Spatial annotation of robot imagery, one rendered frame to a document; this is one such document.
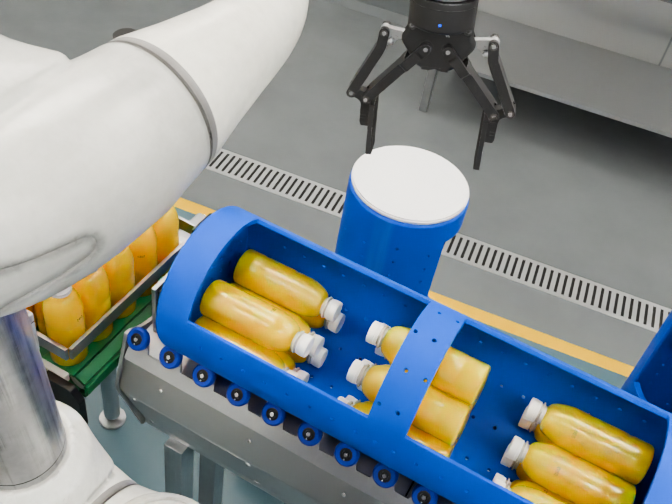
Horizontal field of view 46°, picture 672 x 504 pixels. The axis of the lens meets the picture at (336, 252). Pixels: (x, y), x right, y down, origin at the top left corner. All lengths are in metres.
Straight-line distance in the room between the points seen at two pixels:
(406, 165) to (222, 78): 1.40
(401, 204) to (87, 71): 1.35
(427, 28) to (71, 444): 0.60
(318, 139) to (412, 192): 1.91
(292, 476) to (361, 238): 0.60
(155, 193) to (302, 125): 3.30
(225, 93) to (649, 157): 3.80
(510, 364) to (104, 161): 1.09
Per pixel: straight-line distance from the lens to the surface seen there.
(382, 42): 0.94
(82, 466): 0.95
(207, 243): 1.34
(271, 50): 0.57
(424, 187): 1.84
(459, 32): 0.91
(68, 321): 1.50
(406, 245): 1.79
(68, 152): 0.44
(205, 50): 0.52
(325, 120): 3.82
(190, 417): 1.56
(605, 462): 1.37
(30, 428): 0.85
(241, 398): 1.46
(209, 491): 2.19
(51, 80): 0.48
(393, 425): 1.25
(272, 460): 1.51
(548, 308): 3.18
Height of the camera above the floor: 2.16
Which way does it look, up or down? 44 degrees down
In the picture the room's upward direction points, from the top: 11 degrees clockwise
